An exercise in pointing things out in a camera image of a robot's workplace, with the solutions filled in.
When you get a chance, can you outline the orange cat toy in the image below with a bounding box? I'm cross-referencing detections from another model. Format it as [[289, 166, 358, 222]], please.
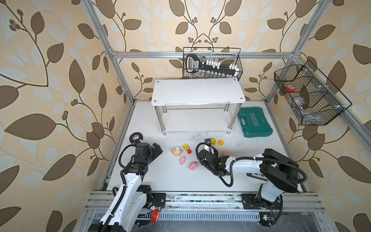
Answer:
[[172, 147, 183, 157]]

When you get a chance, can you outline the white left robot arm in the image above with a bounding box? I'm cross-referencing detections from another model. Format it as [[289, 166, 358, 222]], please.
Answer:
[[98, 142, 163, 232]]

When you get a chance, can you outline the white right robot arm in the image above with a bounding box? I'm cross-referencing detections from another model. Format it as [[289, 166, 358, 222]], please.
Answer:
[[196, 148, 307, 203]]

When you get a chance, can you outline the black tape roll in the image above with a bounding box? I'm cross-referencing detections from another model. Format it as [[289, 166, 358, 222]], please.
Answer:
[[129, 132, 143, 144]]

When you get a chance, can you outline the large pink pig toy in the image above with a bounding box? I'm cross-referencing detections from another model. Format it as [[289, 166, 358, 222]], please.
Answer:
[[189, 162, 199, 171]]

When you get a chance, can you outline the yellow red toy car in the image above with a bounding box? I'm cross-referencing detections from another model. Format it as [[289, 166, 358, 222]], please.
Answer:
[[183, 144, 192, 154]]

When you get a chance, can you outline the green plastic tool case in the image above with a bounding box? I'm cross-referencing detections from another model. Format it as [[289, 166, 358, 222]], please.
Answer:
[[238, 107, 273, 138]]

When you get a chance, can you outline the red emergency button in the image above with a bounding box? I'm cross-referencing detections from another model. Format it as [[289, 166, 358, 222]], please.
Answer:
[[151, 210, 161, 223]]

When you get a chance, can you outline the white two-tier shelf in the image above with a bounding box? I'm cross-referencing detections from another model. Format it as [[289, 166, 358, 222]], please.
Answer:
[[151, 78, 245, 135]]

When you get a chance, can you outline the black socket set holder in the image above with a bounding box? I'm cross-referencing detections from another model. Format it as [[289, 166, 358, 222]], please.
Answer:
[[185, 54, 241, 76]]

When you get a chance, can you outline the red tape roll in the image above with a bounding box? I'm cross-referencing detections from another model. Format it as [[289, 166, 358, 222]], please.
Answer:
[[286, 85, 296, 93]]

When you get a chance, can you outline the aluminium frame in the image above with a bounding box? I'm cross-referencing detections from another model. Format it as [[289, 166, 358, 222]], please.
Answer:
[[73, 0, 371, 232]]

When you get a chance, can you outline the black wire basket back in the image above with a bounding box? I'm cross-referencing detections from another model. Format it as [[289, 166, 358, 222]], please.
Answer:
[[183, 47, 243, 79]]

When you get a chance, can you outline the black wire basket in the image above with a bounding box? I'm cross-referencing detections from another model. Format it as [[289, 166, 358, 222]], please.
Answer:
[[274, 60, 352, 126], [183, 47, 243, 79]]

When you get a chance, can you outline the black wire basket right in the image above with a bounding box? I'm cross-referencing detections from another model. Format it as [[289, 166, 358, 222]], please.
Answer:
[[274, 60, 352, 126]]

